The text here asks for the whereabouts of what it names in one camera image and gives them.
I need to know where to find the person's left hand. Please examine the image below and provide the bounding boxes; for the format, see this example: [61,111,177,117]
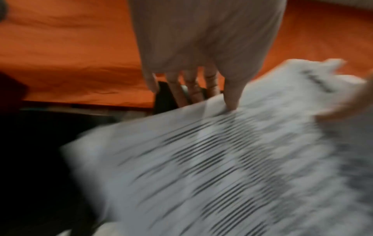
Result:
[128,0,288,111]

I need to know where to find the person's right hand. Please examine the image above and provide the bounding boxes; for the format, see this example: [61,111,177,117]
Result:
[316,71,373,121]

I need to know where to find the printed paper bundle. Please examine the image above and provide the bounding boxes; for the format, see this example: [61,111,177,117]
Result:
[59,57,373,236]

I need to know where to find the red-orange cloth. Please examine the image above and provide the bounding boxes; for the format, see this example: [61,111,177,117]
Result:
[0,0,373,109]

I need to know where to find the black computer monitor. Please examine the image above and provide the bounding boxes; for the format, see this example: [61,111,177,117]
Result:
[0,80,211,236]

